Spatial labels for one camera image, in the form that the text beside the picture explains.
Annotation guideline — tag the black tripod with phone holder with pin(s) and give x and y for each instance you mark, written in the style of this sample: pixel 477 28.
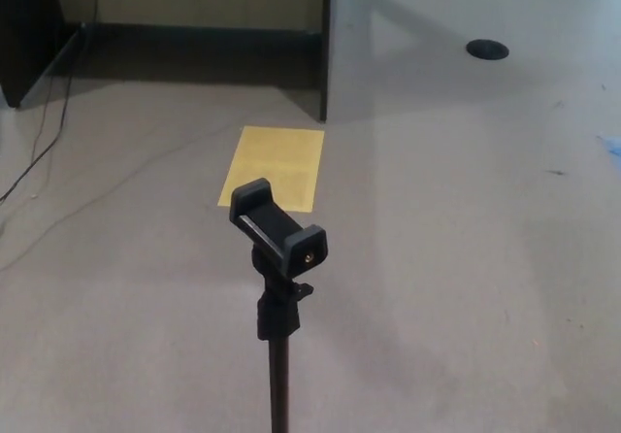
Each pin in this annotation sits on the black tripod with phone holder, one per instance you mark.
pixel 278 379

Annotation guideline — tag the round black floor grommet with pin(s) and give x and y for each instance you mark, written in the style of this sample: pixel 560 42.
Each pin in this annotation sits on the round black floor grommet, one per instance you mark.
pixel 487 48

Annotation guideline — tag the yellow paper sheet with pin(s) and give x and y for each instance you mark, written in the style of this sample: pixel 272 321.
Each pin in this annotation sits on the yellow paper sheet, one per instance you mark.
pixel 276 161

